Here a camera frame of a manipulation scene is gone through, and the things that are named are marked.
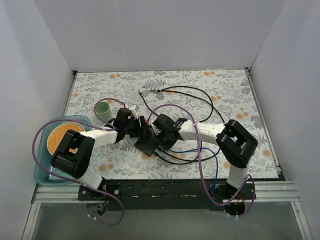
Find black network switch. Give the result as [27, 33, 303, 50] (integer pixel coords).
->
[134, 130, 160, 157]

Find black ethernet cable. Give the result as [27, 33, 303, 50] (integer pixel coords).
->
[137, 90, 226, 166]

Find blue ethernet cable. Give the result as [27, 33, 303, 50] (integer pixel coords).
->
[159, 147, 221, 196]

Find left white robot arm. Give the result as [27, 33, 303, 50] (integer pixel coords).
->
[50, 108, 159, 200]

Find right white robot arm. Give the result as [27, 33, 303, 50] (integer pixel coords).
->
[150, 114, 258, 199]

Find floral table mat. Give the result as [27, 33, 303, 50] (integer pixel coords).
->
[66, 70, 278, 180]

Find green cup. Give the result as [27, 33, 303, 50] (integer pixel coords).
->
[93, 101, 112, 122]

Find orange woven plate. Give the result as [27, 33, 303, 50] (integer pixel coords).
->
[46, 121, 85, 155]

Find teal plastic tray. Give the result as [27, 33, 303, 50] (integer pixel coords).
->
[31, 115, 92, 187]

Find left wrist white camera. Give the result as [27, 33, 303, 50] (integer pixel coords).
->
[128, 105, 140, 119]

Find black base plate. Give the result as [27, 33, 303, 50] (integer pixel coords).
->
[77, 179, 254, 211]

